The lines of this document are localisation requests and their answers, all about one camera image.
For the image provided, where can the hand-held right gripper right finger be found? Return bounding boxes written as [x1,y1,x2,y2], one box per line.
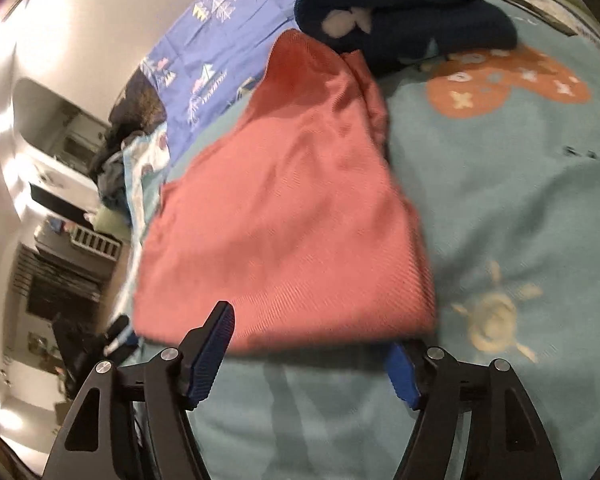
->
[385,341,563,480]

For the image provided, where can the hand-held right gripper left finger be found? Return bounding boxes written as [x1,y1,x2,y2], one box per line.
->
[42,301,237,480]

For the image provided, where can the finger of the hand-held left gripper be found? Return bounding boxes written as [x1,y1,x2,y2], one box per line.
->
[105,314,140,357]

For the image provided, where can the pink sweatshirt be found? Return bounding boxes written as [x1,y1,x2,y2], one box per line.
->
[132,29,438,356]

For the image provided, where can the pile of dark clothes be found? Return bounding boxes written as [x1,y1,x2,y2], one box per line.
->
[87,127,146,208]

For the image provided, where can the white shelf rack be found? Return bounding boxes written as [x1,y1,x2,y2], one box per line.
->
[72,225,123,261]

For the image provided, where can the green cushion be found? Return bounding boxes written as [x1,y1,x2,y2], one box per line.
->
[92,207,131,233]

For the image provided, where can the white printed quilt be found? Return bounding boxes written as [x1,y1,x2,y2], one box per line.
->
[122,125,171,311]

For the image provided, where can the teal printed bed sheet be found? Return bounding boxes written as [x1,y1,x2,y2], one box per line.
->
[110,0,600,480]

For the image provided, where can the dark brown printed blanket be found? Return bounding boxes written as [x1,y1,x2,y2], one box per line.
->
[109,67,168,131]

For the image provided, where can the blue tree print sheet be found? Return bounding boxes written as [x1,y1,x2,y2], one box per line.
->
[141,0,346,136]

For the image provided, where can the navy star fleece blanket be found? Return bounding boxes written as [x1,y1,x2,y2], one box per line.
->
[294,0,518,66]

